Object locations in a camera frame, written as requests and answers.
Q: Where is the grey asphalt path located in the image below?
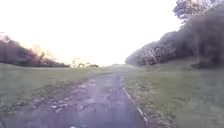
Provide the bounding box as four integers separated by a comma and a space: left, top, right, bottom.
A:
0, 70, 151, 128

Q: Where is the grass slope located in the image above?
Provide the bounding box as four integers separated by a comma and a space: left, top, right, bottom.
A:
114, 57, 224, 128

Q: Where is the grass field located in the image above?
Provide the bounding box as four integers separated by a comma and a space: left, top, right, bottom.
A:
0, 62, 116, 114

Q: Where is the row of dark trees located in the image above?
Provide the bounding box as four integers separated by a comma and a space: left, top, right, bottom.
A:
124, 0, 224, 70

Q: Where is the row of reddish bushes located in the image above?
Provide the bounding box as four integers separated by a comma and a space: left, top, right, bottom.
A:
0, 33, 71, 69

